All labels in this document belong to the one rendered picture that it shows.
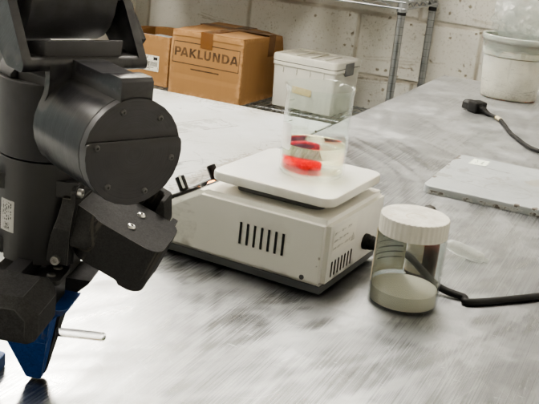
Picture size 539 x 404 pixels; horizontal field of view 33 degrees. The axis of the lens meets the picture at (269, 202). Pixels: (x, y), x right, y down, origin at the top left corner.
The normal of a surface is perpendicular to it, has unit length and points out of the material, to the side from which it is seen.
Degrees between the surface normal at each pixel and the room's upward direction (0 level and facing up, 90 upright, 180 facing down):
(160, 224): 24
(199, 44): 90
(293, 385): 0
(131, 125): 92
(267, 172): 0
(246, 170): 0
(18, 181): 91
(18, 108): 91
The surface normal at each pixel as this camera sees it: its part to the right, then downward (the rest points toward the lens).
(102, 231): -0.18, 0.33
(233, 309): 0.11, -0.95
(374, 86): -0.42, 0.23
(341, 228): 0.87, 0.23
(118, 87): -0.77, 0.11
